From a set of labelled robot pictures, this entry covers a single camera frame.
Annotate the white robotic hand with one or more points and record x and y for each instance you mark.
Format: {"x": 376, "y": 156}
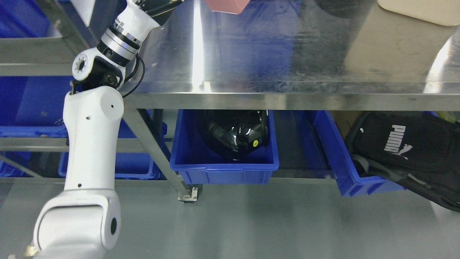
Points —
{"x": 140, "y": 16}

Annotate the black Puma bag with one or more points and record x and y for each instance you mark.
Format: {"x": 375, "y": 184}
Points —
{"x": 416, "y": 150}

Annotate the blue bin lower left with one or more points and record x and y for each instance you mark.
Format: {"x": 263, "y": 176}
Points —
{"x": 136, "y": 166}

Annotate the blue bin with helmet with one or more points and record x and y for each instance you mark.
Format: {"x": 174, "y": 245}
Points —
{"x": 197, "y": 164}

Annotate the blue bin with bag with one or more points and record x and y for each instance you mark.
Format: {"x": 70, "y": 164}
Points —
{"x": 349, "y": 182}

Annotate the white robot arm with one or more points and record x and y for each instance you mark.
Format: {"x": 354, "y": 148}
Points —
{"x": 84, "y": 220}

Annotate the blue bin left shelf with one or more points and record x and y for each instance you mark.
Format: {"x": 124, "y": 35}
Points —
{"x": 32, "y": 106}

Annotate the beige plastic container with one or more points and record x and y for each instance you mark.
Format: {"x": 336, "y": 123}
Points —
{"x": 441, "y": 12}

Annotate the pink plastic storage box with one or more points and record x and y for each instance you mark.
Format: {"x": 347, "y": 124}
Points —
{"x": 227, "y": 6}

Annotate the black glossy helmet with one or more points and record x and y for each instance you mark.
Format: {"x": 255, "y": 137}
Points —
{"x": 234, "y": 134}

